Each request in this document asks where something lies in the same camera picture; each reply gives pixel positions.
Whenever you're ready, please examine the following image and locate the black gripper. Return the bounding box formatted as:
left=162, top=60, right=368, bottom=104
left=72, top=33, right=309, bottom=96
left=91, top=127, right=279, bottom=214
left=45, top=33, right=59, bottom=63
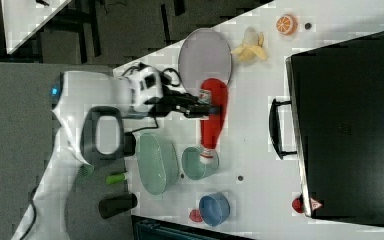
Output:
left=148, top=85, right=221, bottom=118

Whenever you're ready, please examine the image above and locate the red ketchup bottle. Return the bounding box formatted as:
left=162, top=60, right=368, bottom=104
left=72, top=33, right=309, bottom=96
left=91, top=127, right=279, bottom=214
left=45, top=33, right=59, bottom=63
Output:
left=199, top=78, right=228, bottom=164

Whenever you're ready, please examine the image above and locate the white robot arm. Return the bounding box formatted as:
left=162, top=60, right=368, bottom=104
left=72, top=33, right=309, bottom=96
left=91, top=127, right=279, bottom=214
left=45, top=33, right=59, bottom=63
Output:
left=11, top=63, right=221, bottom=240

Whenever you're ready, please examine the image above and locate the green oval strainer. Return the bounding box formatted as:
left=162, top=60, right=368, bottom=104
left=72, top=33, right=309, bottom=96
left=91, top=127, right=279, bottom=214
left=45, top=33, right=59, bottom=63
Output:
left=136, top=132, right=180, bottom=195

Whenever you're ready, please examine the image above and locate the grey round plate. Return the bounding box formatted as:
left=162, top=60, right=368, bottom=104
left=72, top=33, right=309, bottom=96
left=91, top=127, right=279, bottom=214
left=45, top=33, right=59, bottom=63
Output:
left=178, top=28, right=232, bottom=96

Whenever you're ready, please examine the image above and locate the green mug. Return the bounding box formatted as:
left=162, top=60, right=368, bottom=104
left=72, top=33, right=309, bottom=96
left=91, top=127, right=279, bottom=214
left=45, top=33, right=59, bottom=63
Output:
left=181, top=146, right=219, bottom=180

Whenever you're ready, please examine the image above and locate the black utensil cup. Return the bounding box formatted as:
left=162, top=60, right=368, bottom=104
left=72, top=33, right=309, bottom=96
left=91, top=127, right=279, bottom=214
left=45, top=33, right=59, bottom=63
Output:
left=123, top=132, right=136, bottom=157

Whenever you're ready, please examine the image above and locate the peeled toy banana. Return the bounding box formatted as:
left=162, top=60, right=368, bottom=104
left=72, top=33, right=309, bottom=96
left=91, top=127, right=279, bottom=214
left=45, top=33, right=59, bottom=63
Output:
left=231, top=27, right=267, bottom=62

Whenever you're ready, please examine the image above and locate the blue bowl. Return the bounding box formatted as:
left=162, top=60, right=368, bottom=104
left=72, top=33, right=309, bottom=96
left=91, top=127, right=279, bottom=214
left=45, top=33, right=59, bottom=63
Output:
left=199, top=192, right=230, bottom=227

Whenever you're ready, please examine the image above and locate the green slotted spatula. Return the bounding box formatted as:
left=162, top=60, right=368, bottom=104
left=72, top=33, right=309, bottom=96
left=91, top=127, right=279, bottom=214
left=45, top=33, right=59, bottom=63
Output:
left=75, top=164, right=94, bottom=183

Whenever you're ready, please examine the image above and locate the toy orange half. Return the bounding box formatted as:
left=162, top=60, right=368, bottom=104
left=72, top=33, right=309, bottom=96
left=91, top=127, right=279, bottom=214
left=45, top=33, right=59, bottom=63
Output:
left=276, top=14, right=298, bottom=36

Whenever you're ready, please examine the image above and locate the black cylinder cup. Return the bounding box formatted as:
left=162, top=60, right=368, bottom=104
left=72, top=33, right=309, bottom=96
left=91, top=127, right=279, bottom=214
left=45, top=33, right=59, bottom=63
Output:
left=98, top=193, right=138, bottom=219

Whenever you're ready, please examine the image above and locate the red toy strawberry near oven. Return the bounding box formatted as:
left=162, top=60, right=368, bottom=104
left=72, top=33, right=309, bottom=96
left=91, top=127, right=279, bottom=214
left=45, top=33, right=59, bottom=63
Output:
left=291, top=197, right=304, bottom=214

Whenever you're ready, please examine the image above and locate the black toaster oven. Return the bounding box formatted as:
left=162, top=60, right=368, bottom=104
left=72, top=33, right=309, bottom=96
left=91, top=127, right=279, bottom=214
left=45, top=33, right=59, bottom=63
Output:
left=285, top=31, right=384, bottom=227

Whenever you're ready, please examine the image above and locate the green handled utensil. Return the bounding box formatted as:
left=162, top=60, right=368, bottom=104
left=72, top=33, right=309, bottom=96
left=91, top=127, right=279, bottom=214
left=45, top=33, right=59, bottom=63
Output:
left=105, top=172, right=129, bottom=185

